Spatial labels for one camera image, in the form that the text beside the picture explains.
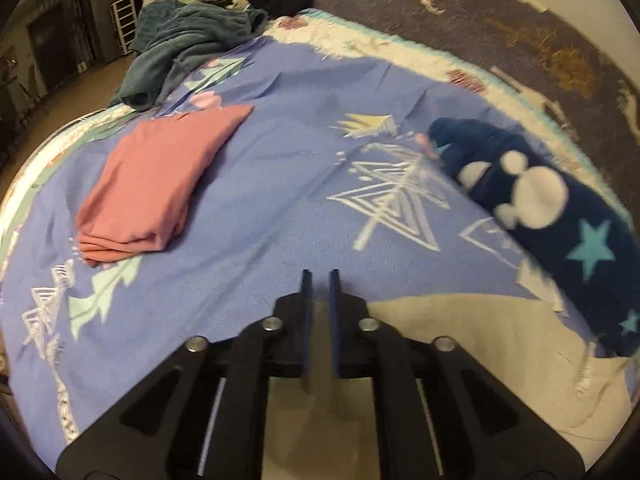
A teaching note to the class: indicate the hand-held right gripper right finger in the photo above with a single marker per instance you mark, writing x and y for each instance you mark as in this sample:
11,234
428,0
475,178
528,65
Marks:
334,312

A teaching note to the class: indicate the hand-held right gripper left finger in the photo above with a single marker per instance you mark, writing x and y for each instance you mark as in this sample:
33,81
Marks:
307,312

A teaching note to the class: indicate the grey refrigerator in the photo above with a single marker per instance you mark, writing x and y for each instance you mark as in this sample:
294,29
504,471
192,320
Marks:
100,5

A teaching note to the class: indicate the white shelf rack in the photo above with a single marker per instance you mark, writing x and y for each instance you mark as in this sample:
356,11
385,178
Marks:
124,22

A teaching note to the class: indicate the beige cloth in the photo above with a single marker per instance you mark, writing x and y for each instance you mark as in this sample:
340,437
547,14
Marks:
450,340

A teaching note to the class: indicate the navy star print blanket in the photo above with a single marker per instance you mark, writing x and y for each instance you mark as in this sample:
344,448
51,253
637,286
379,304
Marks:
545,220

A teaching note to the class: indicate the blue tree print bedsheet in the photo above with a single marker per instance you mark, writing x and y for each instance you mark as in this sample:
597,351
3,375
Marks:
280,170

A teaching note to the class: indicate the teal fleece blanket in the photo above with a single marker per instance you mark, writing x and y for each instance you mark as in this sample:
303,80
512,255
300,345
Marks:
185,35

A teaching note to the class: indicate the pink folded cloth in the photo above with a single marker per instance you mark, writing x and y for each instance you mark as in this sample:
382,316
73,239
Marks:
150,185

